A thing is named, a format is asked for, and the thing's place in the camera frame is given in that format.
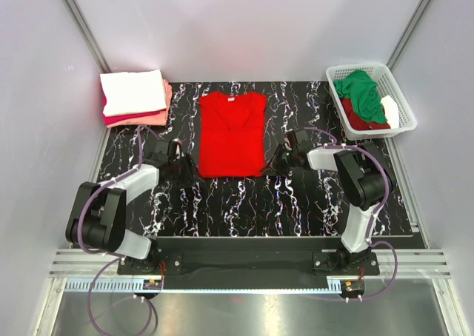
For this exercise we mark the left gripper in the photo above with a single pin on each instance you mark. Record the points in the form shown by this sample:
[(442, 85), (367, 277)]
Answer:
[(191, 171)]

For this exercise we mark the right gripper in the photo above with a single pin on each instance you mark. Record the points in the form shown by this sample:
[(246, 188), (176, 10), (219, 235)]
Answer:
[(274, 164)]

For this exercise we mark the bright red t-shirt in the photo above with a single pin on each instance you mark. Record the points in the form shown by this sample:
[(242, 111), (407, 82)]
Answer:
[(232, 135)]

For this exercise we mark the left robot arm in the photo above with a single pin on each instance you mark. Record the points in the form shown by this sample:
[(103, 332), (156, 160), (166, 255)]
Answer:
[(97, 220)]

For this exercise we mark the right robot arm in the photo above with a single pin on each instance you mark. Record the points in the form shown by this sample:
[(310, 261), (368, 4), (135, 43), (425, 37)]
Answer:
[(366, 180)]

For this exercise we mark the black marble pattern mat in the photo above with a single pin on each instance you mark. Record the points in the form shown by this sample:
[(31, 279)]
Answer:
[(304, 203)]

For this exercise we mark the dark red t-shirt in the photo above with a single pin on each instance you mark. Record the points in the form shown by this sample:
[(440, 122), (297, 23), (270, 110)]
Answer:
[(358, 123)]

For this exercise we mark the magenta folded t-shirt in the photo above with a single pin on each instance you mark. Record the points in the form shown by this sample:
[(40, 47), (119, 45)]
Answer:
[(129, 119)]

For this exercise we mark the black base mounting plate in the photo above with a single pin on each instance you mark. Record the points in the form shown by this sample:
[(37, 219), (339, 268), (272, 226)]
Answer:
[(338, 262)]

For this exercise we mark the green t-shirt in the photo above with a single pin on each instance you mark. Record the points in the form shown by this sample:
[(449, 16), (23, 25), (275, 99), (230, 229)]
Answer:
[(361, 90)]

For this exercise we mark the white cloth in basket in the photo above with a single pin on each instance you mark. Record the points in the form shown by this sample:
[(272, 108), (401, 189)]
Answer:
[(391, 112)]

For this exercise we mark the left small circuit board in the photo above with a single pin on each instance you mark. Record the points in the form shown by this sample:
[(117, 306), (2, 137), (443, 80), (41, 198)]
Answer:
[(152, 284)]

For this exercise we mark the small circuit board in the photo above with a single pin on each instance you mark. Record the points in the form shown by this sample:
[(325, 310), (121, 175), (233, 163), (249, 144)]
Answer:
[(152, 284), (356, 286)]

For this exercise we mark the white plastic basket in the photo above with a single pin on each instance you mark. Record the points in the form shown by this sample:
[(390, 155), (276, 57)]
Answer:
[(386, 85)]

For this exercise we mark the right small circuit board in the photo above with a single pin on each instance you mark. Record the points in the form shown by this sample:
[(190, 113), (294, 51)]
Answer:
[(356, 286)]

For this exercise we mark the aluminium frame rail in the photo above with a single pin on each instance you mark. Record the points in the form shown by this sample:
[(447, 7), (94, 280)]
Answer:
[(409, 263)]

